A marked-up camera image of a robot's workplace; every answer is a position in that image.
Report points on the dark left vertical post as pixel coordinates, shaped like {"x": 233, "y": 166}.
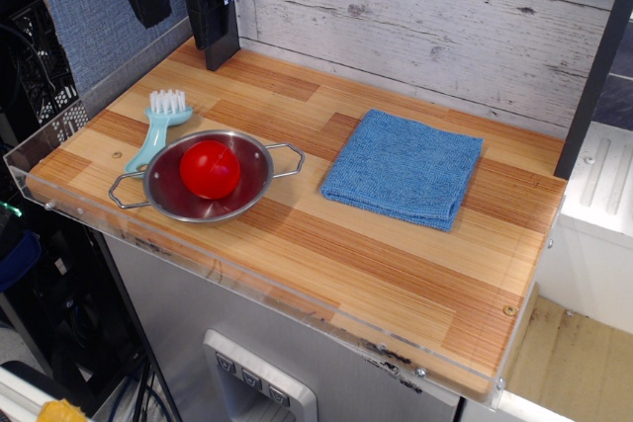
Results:
{"x": 221, "y": 51}

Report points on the steel toy appliance cabinet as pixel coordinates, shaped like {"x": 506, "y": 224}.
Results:
{"x": 230, "y": 345}

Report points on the dark vertical post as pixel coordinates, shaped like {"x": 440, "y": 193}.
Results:
{"x": 610, "y": 41}
{"x": 221, "y": 51}

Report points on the light blue scrub brush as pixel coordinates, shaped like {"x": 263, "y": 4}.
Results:
{"x": 166, "y": 109}

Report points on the white grooved sink unit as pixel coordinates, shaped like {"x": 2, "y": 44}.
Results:
{"x": 586, "y": 265}

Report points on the dark right vertical post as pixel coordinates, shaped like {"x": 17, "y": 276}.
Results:
{"x": 610, "y": 41}

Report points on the steel bowl with handles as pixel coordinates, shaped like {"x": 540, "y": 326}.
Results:
{"x": 165, "y": 192}

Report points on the clear acrylic table guard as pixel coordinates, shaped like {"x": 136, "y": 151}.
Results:
{"x": 381, "y": 319}

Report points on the blue folded cloth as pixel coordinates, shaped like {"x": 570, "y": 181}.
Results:
{"x": 404, "y": 169}

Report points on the black plastic crate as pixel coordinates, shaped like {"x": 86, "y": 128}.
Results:
{"x": 36, "y": 81}

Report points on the yellow object at corner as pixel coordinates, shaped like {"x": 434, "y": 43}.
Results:
{"x": 60, "y": 411}

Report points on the red ball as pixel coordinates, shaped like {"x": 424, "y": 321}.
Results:
{"x": 210, "y": 170}

